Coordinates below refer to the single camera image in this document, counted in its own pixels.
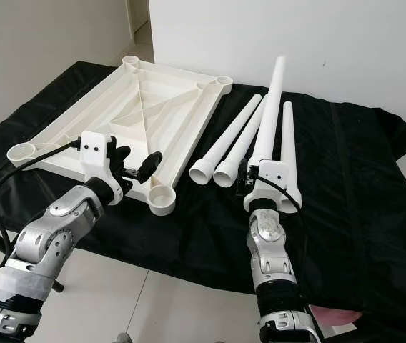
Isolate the white plastic table leg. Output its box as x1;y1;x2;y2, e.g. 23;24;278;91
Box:
189;94;262;187
279;101;302;214
212;95;268;189
249;56;288;172

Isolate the black table cloth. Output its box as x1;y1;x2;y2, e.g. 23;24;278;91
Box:
0;61;406;337

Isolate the pink stool seat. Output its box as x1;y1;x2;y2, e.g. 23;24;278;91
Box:
309;304;365;331

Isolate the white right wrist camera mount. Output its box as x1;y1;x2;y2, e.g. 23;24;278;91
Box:
243;160;301;214

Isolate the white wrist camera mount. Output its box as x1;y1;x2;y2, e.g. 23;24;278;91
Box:
79;131;117;192
243;160;301;214

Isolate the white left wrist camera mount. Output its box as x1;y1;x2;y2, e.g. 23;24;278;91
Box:
79;131;117;192

